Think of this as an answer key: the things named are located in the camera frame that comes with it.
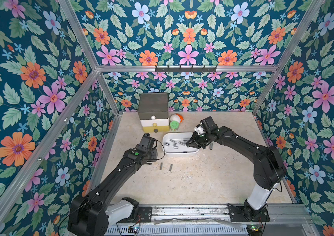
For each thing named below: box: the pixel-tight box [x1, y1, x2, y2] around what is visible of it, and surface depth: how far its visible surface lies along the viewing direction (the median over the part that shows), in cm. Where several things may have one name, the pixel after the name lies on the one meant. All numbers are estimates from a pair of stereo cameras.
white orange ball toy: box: [169, 113, 185, 123], surface depth 113 cm
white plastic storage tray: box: [162, 132, 200, 156], surface depth 100 cm
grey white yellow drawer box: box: [138, 92, 170, 133], surface depth 107 cm
